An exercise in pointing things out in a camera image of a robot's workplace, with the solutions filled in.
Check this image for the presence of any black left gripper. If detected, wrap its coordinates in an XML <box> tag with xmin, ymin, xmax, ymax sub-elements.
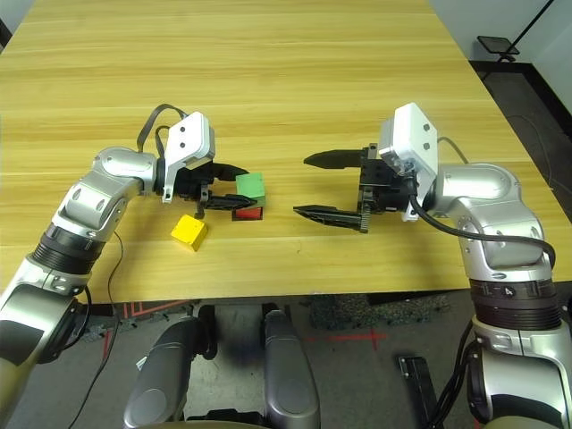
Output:
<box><xmin>173</xmin><ymin>160</ymin><xmax>259</xmax><ymax>220</ymax></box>

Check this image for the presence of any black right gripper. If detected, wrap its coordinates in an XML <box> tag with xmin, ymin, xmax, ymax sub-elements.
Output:
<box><xmin>292</xmin><ymin>143</ymin><xmax>419</xmax><ymax>235</ymax></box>

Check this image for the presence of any green wooden cube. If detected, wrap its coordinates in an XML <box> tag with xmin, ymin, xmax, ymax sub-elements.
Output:
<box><xmin>235</xmin><ymin>172</ymin><xmax>268</xmax><ymax>209</ymax></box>

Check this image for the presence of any yellow wooden cube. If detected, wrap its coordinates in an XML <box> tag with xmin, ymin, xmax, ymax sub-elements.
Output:
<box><xmin>171</xmin><ymin>214</ymin><xmax>209</xmax><ymax>253</ymax></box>

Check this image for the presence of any black square marker pad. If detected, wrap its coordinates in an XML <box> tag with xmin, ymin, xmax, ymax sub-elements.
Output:
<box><xmin>231</xmin><ymin>207</ymin><xmax>265</xmax><ymax>223</ymax></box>

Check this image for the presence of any red tape outline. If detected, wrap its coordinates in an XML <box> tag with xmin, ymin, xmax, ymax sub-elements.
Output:
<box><xmin>123</xmin><ymin>299</ymin><xmax>198</xmax><ymax>319</ymax></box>

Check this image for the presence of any grey right robot leg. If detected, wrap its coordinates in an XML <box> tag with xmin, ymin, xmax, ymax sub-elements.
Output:
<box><xmin>260</xmin><ymin>302</ymin><xmax>322</xmax><ymax>429</ymax></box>

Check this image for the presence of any grey robot leg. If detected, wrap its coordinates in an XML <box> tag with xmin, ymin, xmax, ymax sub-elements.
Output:
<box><xmin>123</xmin><ymin>302</ymin><xmax>220</xmax><ymax>429</ymax></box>
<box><xmin>260</xmin><ymin>302</ymin><xmax>322</xmax><ymax>429</ymax></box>

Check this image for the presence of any black bar with screws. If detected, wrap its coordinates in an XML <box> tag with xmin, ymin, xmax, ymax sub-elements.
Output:
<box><xmin>397</xmin><ymin>356</ymin><xmax>442</xmax><ymax>429</ymax></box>

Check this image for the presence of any grey left robot leg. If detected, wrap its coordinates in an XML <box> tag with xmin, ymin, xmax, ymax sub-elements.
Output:
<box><xmin>123</xmin><ymin>302</ymin><xmax>220</xmax><ymax>429</ymax></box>

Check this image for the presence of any black tripod stand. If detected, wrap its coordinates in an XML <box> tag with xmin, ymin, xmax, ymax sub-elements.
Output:
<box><xmin>476</xmin><ymin>0</ymin><xmax>553</xmax><ymax>63</ymax></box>

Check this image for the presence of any tan robot torso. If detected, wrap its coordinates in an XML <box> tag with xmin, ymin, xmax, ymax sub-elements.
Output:
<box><xmin>182</xmin><ymin>415</ymin><xmax>269</xmax><ymax>429</ymax></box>

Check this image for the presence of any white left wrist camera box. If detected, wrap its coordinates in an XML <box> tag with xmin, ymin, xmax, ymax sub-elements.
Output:
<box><xmin>160</xmin><ymin>111</ymin><xmax>216</xmax><ymax>205</ymax></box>

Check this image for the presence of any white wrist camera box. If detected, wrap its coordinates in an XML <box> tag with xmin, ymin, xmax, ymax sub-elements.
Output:
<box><xmin>377</xmin><ymin>102</ymin><xmax>442</xmax><ymax>223</ymax></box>
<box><xmin>160</xmin><ymin>111</ymin><xmax>216</xmax><ymax>205</ymax></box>

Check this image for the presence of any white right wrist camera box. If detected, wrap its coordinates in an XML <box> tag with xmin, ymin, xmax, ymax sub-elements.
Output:
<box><xmin>377</xmin><ymin>102</ymin><xmax>442</xmax><ymax>223</ymax></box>

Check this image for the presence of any grey flat ribbon cable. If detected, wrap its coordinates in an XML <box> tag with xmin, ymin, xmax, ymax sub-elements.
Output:
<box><xmin>136</xmin><ymin>103</ymin><xmax>188</xmax><ymax>149</ymax></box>

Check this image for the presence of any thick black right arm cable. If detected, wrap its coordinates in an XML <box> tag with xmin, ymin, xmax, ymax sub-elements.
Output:
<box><xmin>408</xmin><ymin>136</ymin><xmax>558</xmax><ymax>272</ymax></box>

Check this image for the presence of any thin black hanging cable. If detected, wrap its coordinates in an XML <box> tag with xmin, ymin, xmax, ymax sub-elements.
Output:
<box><xmin>82</xmin><ymin>231</ymin><xmax>125</xmax><ymax>428</ymax></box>

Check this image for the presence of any black cable bundle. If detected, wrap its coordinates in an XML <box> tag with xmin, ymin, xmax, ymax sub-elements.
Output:
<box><xmin>431</xmin><ymin>321</ymin><xmax>482</xmax><ymax>429</ymax></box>

